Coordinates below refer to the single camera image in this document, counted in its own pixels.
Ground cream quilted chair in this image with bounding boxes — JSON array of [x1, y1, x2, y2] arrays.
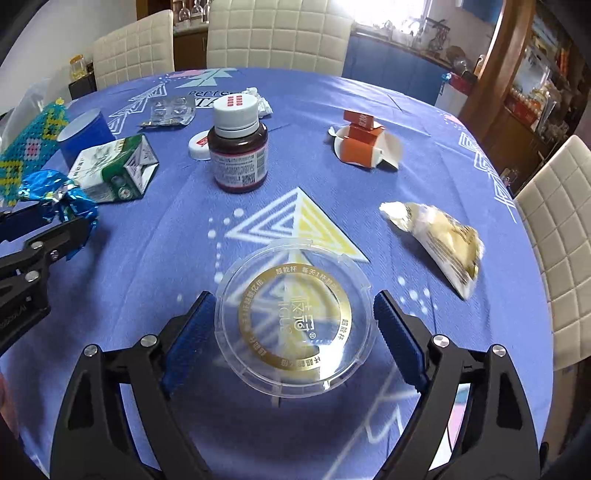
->
[[513, 135, 591, 372], [92, 9, 175, 90], [206, 0, 354, 77]]

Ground clear wine glasses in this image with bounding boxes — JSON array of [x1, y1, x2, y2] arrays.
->
[[175, 0, 211, 26]]

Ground turquoise beaded tissue box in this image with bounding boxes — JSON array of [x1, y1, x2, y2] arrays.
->
[[0, 99, 70, 208]]

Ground wooden sideboard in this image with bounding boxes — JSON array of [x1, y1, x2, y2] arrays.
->
[[173, 18, 211, 70]]

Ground white box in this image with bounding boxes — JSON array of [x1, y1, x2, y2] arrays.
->
[[436, 74, 472, 116]]

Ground clear plastic lid gold ring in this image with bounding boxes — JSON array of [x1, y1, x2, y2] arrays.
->
[[213, 239, 376, 398]]

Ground green and white carton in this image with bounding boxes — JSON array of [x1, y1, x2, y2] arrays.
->
[[69, 135, 158, 203]]

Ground wooden display shelf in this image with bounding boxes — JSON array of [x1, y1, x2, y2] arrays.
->
[[459, 0, 591, 153]]

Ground blue cup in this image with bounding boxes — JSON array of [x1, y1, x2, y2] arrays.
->
[[57, 108, 116, 169]]

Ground blue foil wrapper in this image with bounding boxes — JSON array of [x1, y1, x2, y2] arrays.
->
[[17, 170, 100, 232]]

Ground orange and white small carton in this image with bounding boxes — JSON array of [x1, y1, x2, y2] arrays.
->
[[328, 110, 402, 171]]

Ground small white bottle cap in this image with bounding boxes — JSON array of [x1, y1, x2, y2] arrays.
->
[[187, 131, 212, 161]]

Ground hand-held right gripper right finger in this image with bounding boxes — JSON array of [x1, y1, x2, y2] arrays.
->
[[373, 290, 541, 480]]

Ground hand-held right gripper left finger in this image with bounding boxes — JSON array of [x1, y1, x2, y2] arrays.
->
[[50, 291, 218, 480]]

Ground cream snack wrapper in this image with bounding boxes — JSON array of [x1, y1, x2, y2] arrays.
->
[[379, 201, 485, 301]]

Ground clear plastic bag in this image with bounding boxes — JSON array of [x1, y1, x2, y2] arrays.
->
[[0, 78, 61, 139]]

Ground brown pill bottle white cap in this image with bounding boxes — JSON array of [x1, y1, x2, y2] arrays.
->
[[207, 92, 269, 193]]

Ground yellow-filled clear jar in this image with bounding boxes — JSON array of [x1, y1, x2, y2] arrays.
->
[[69, 54, 88, 84]]

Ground silver pill blister pack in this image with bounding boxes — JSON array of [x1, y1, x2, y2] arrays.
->
[[137, 96, 197, 129]]

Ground blue printed tablecloth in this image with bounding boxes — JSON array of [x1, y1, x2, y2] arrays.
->
[[0, 68, 555, 480]]

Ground white tissue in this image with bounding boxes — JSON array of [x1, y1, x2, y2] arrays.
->
[[244, 87, 273, 117]]

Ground blue cabinet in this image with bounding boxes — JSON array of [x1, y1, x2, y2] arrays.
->
[[344, 32, 451, 107]]

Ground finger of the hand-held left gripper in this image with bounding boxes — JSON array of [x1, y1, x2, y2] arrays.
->
[[0, 216, 92, 289], [0, 209, 58, 243]]

